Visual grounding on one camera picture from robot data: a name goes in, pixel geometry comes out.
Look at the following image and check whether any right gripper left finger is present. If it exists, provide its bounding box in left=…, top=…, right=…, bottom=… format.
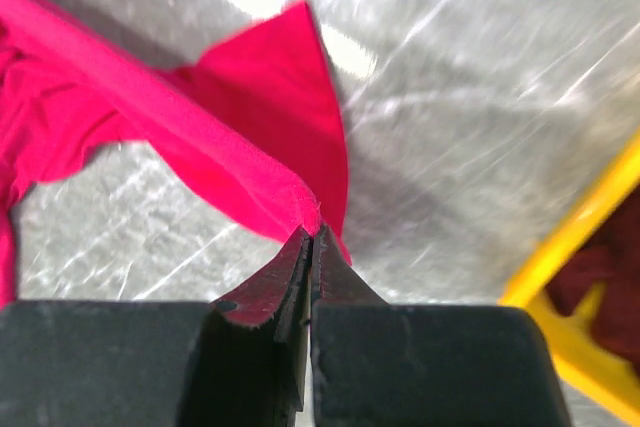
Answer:
left=1, top=230, right=313, bottom=426

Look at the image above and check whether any yellow plastic bin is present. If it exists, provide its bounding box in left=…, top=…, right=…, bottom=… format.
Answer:
left=499, top=132, right=639, bottom=426

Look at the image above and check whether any dark maroon t-shirt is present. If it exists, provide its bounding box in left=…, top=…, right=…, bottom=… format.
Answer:
left=546, top=194, right=639, bottom=371

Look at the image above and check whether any bright red t-shirt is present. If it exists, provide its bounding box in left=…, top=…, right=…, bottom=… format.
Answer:
left=0, top=0, right=354, bottom=311

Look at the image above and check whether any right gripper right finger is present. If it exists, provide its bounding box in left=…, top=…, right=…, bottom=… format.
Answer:
left=310, top=227, right=571, bottom=426

